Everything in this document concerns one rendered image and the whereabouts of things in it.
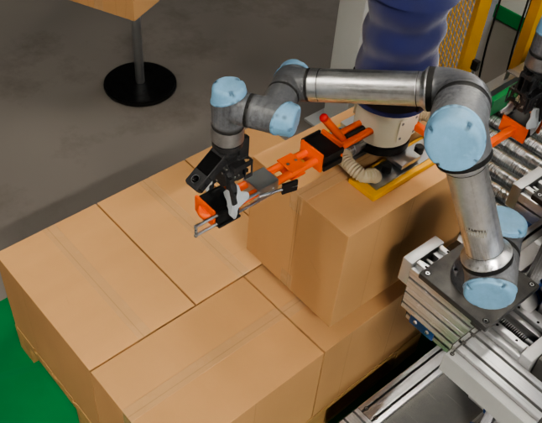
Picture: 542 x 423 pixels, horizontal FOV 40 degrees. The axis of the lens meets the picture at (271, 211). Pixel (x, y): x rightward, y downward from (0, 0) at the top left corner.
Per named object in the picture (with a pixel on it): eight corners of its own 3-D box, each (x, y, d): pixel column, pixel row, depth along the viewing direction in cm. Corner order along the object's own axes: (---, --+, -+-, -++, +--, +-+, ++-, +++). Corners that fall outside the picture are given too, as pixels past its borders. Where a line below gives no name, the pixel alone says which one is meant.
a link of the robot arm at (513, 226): (516, 242, 190) (532, 205, 180) (511, 281, 181) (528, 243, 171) (468, 231, 192) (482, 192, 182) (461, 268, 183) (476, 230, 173)
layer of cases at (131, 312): (256, 190, 342) (261, 121, 314) (422, 330, 292) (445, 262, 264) (15, 324, 282) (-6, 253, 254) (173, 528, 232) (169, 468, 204)
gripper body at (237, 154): (252, 178, 179) (255, 139, 171) (225, 193, 175) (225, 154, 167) (232, 161, 183) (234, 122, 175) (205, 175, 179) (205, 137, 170)
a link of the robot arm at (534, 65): (539, 42, 201) (565, 56, 197) (534, 56, 204) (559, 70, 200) (523, 51, 197) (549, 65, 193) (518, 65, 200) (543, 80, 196)
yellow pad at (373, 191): (425, 137, 229) (429, 124, 226) (450, 154, 224) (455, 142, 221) (347, 182, 212) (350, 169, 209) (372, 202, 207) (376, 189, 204)
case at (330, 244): (372, 175, 275) (393, 86, 247) (456, 240, 255) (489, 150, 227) (246, 248, 245) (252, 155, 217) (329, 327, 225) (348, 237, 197)
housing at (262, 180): (262, 178, 196) (263, 165, 193) (278, 192, 193) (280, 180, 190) (241, 189, 193) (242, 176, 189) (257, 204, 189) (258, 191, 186)
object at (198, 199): (221, 195, 190) (221, 181, 186) (239, 212, 186) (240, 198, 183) (194, 210, 186) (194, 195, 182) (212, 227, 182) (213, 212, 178)
